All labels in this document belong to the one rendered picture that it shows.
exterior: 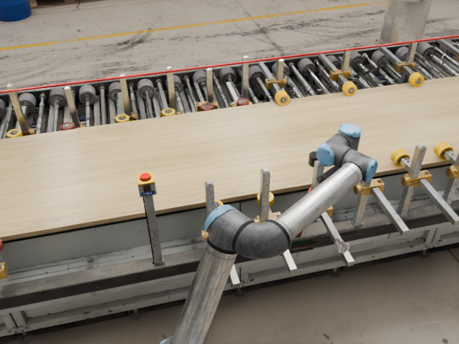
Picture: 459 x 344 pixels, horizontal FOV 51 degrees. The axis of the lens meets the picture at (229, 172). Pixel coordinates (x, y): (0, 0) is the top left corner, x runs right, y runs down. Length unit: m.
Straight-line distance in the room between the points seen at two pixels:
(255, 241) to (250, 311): 1.52
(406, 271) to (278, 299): 0.87
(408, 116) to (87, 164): 1.87
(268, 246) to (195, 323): 0.41
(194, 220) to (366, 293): 1.26
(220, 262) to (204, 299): 0.15
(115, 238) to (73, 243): 0.20
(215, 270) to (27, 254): 1.19
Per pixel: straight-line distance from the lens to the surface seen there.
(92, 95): 3.43
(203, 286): 1.64
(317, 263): 3.03
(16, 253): 2.53
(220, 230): 1.54
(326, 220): 2.29
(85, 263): 2.51
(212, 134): 2.74
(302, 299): 3.05
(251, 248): 1.49
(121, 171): 2.54
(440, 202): 2.38
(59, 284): 2.36
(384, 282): 3.24
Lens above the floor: 2.46
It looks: 39 degrees down
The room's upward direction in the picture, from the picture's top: 1 degrees counter-clockwise
